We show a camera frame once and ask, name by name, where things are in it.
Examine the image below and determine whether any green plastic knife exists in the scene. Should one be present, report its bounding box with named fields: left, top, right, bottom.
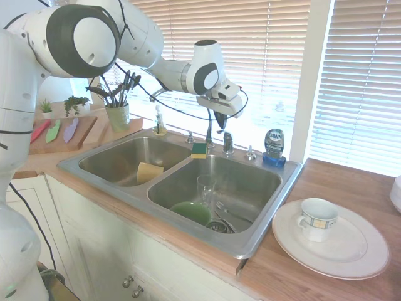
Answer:
left=45, top=119, right=62, bottom=144

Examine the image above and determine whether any clear hand soap bottle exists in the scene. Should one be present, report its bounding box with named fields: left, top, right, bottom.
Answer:
left=152, top=105, right=168, bottom=136

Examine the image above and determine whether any slotted sink drain strainer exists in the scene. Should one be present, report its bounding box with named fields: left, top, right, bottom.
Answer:
left=205, top=220, right=228, bottom=233

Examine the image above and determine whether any purple plastic knife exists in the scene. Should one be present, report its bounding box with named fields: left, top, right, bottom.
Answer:
left=63, top=117, right=80, bottom=144

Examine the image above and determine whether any silver fork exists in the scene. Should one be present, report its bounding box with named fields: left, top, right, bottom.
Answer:
left=214, top=200, right=253, bottom=224

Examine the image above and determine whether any blue Dawn dish soap bottle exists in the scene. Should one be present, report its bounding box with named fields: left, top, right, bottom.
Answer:
left=262, top=127, right=288, bottom=167

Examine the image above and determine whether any clear drinking glass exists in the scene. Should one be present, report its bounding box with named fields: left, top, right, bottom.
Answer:
left=196, top=174, right=217, bottom=208

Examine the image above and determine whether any yellow and green sponge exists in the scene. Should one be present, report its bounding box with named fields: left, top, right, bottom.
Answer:
left=190, top=142, right=209, bottom=160

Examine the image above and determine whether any white window frame post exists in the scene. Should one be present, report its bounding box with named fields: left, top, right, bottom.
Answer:
left=289, top=0, right=335, bottom=162

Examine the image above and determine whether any plain yellow sponge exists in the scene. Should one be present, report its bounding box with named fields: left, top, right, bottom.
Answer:
left=136, top=162, right=165, bottom=186

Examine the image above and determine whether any black slotted spatula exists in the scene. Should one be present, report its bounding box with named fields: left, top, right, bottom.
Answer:
left=85, top=84, right=111, bottom=107

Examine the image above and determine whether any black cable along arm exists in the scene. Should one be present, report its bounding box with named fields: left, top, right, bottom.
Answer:
left=114, top=61, right=250, bottom=120

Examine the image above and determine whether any chrome faucet handle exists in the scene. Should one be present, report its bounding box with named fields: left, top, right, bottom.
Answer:
left=222, top=132, right=235, bottom=155

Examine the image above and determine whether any white kitchen cabinet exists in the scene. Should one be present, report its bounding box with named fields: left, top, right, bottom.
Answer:
left=6, top=174, right=245, bottom=301

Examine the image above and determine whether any white patterned coffee cup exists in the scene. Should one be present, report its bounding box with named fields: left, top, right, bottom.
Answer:
left=296, top=197, right=340, bottom=243

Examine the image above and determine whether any black cooking spoon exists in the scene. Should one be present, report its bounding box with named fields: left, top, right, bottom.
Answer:
left=120, top=70, right=132, bottom=106

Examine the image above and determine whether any black cooking utensil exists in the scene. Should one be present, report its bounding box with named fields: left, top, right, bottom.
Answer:
left=126, top=72, right=142, bottom=106

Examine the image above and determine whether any wooden knife block board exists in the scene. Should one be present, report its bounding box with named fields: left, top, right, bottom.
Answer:
left=28, top=115, right=98, bottom=155

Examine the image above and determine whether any narrow white window blind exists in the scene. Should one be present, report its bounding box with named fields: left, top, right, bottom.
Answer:
left=308, top=0, right=401, bottom=177

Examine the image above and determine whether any black cable at base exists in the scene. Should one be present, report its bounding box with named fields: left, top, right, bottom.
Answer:
left=8, top=181, right=58, bottom=271

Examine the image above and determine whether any wide white window blind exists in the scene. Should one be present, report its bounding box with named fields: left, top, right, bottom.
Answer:
left=125, top=0, right=311, bottom=157

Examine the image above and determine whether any small spiky potted plant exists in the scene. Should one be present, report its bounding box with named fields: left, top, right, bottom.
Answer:
left=38, top=98, right=54, bottom=120

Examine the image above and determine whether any trailing leafy potted plant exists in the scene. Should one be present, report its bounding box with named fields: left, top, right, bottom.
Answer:
left=63, top=95, right=91, bottom=118

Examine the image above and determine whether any silver table knife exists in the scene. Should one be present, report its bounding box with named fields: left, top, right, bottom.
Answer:
left=214, top=210, right=236, bottom=233

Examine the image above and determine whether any green ceramic bowl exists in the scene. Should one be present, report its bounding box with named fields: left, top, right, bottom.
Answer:
left=170, top=201, right=212, bottom=227

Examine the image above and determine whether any chrome gooseneck faucet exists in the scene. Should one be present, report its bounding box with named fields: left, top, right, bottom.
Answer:
left=148, top=87, right=217, bottom=150

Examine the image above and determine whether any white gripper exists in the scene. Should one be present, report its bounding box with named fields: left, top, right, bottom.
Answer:
left=196, top=93, right=244, bottom=130

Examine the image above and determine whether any stainless steel double sink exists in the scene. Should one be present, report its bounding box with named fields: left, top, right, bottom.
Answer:
left=56, top=127, right=304, bottom=260

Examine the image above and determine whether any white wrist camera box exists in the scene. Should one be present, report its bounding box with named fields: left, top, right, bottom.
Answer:
left=210, top=80, right=241, bottom=102

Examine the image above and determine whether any large white dinner plate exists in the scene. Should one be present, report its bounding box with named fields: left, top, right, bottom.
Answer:
left=271, top=199, right=390, bottom=281

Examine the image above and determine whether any red plastic knife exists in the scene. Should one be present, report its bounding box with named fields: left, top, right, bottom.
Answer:
left=30, top=120, right=51, bottom=144

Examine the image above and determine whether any green utensil holder pot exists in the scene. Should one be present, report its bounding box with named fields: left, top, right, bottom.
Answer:
left=104, top=103, right=130, bottom=133

